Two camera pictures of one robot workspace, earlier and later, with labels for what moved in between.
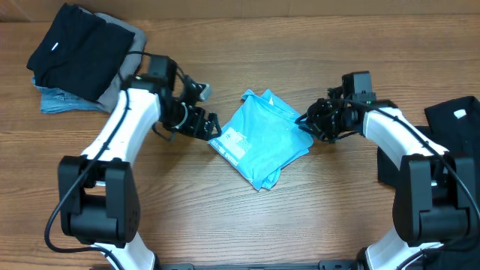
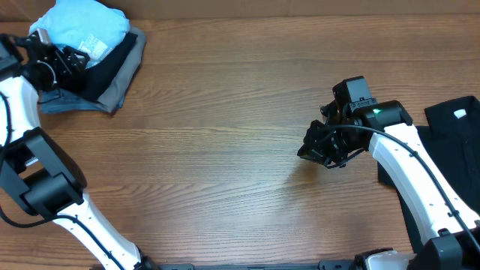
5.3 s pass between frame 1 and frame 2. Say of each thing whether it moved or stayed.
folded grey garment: stayed
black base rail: stayed
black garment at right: stayed
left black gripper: moved
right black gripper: moved
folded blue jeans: stayed
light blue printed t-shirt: moved
